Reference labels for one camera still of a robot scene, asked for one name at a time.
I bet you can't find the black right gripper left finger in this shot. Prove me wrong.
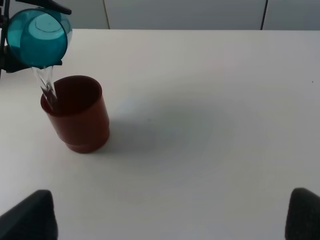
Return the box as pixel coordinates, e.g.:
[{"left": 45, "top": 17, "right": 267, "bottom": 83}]
[{"left": 0, "top": 189, "right": 59, "bottom": 240}]

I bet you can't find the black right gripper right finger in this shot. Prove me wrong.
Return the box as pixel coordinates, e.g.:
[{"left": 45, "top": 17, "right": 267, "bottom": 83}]
[{"left": 284, "top": 187, "right": 320, "bottom": 240}]

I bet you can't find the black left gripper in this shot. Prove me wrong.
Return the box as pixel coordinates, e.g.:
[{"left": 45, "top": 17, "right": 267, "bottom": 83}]
[{"left": 0, "top": 0, "right": 72, "bottom": 73}]

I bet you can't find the teal transparent plastic cup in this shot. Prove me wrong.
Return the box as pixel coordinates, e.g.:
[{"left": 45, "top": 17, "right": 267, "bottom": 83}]
[{"left": 6, "top": 7, "right": 73, "bottom": 68}]

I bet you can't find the red plastic cup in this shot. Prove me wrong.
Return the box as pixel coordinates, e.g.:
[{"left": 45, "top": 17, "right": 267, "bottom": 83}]
[{"left": 40, "top": 75, "right": 110, "bottom": 154}]

